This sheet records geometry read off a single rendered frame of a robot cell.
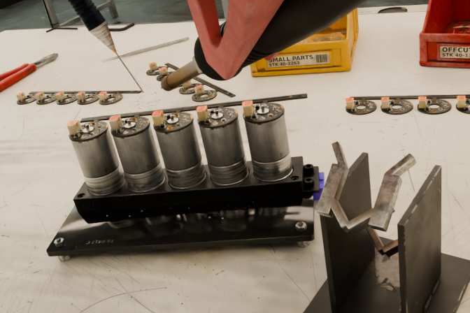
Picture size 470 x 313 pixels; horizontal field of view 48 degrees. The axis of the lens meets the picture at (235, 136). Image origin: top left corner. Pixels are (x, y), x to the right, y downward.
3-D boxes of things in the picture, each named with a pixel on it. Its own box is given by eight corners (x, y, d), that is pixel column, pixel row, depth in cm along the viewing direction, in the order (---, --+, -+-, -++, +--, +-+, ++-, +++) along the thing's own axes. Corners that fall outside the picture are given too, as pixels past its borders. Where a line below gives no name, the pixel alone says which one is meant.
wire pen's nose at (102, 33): (108, 49, 30) (92, 27, 30) (123, 40, 30) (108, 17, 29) (102, 56, 29) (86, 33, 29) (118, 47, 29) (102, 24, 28)
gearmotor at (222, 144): (248, 195, 33) (234, 122, 31) (210, 198, 34) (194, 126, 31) (252, 173, 35) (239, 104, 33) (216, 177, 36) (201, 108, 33)
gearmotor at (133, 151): (163, 201, 34) (143, 131, 32) (126, 204, 35) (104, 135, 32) (171, 180, 36) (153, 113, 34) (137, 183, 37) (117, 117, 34)
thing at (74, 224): (314, 179, 36) (312, 165, 35) (315, 251, 29) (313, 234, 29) (92, 197, 39) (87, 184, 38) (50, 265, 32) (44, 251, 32)
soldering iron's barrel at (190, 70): (161, 102, 30) (212, 75, 24) (150, 76, 29) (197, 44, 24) (183, 92, 30) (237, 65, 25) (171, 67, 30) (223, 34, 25)
